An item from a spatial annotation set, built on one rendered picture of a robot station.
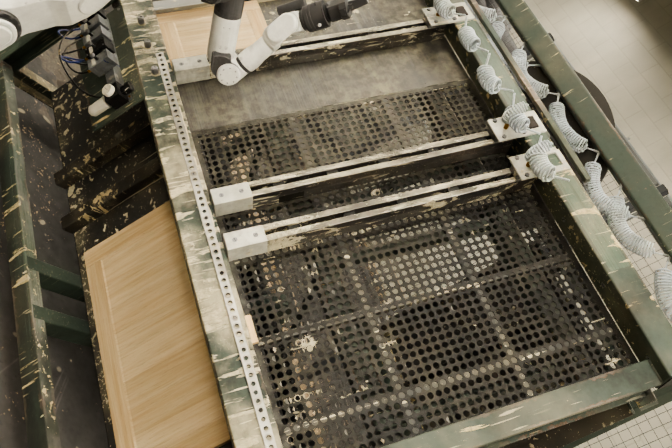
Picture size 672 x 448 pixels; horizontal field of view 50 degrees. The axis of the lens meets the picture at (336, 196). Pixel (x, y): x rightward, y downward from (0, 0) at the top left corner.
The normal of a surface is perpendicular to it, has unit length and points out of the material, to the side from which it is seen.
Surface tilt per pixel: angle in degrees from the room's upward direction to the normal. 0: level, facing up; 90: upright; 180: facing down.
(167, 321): 90
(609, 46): 90
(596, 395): 57
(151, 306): 90
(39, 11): 90
